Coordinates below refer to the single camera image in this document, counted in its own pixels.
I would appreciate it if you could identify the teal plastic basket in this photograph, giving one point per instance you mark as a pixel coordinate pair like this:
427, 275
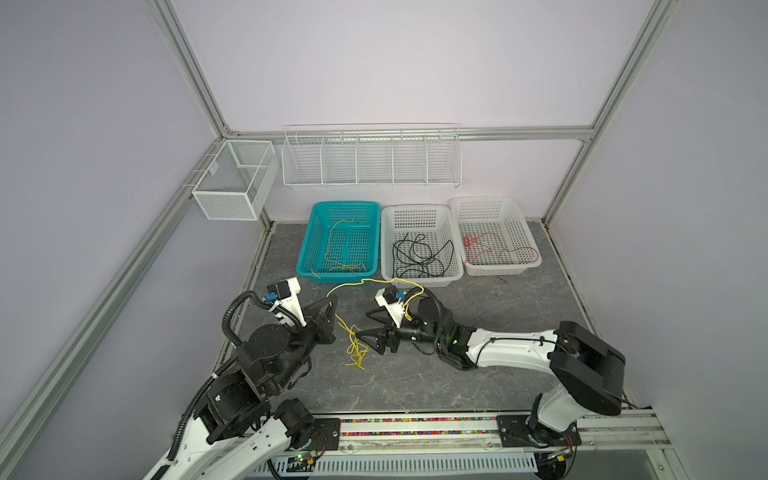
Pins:
341, 242

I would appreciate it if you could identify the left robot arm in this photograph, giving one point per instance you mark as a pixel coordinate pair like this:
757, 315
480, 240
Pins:
230, 429

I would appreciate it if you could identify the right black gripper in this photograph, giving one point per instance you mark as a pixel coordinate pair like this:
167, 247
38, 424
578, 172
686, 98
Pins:
383, 334

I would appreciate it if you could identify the white wire wall shelf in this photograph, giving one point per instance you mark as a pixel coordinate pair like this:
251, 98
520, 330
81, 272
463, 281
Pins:
372, 155

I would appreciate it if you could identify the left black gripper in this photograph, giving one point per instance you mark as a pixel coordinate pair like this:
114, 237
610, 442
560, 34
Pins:
322, 322

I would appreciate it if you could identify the aluminium cage frame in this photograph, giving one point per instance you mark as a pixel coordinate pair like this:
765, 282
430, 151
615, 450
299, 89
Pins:
36, 411

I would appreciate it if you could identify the front aluminium rail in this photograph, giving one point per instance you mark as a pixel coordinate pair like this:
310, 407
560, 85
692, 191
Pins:
420, 429

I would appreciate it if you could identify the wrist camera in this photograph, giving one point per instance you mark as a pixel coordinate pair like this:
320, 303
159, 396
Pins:
394, 300
282, 301

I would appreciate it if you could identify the white plastic basket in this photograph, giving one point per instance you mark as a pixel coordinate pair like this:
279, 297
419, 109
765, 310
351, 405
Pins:
495, 237
420, 243

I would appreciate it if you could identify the white slotted cable duct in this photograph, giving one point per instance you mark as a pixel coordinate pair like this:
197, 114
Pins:
409, 465

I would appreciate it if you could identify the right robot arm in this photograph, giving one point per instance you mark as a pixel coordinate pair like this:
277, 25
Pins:
589, 372

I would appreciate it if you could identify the right white plastic basket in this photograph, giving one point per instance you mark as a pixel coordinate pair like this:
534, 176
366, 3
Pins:
495, 237

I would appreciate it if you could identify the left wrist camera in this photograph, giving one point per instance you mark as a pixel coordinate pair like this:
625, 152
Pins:
282, 301

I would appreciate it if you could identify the middle white plastic basket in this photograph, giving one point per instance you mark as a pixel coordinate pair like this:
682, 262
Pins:
420, 243

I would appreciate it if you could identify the white mesh wall box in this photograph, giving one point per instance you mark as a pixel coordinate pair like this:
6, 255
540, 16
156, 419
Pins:
237, 181

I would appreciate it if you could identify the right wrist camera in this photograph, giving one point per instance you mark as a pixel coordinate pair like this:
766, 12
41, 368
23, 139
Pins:
394, 300

